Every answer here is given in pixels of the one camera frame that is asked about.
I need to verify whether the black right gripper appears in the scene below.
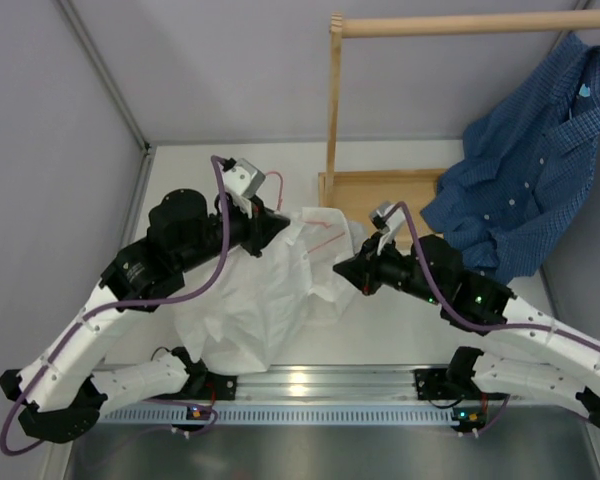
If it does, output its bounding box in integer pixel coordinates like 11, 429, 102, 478
334, 232, 445, 306

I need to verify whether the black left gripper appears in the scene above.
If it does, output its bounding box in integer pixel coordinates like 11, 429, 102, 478
176, 194, 290, 273

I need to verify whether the pink wire hanger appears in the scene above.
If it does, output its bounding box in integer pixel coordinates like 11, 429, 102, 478
265, 170, 344, 254

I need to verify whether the white shirt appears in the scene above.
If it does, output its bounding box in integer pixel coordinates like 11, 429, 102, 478
166, 207, 367, 375

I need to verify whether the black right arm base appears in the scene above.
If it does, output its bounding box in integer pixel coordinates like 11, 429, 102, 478
414, 368, 506, 409

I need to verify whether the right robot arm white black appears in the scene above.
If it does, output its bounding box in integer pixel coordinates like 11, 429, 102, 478
333, 234, 600, 429

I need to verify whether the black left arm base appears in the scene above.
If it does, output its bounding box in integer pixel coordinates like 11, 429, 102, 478
197, 372, 238, 402

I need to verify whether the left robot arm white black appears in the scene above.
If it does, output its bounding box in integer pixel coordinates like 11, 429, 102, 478
0, 189, 290, 444

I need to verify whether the blue checkered shirt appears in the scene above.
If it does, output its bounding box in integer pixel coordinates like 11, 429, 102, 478
421, 34, 600, 284

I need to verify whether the wooden clothes rack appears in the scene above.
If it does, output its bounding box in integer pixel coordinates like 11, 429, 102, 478
318, 7, 600, 226

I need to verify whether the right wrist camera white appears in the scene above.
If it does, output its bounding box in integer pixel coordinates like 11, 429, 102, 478
369, 201, 406, 255

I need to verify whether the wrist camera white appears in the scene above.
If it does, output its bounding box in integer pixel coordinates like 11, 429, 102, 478
222, 158, 265, 218
369, 201, 406, 255

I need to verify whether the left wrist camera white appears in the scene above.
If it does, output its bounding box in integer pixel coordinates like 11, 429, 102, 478
222, 158, 265, 218

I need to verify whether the aluminium mounting rail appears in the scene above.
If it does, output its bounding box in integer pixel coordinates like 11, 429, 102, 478
199, 364, 600, 401

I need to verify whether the slotted cable duct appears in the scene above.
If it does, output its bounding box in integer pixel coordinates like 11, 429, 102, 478
101, 403, 478, 426

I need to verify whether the aluminium corner frame post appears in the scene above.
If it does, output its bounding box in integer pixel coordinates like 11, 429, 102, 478
53, 0, 154, 247

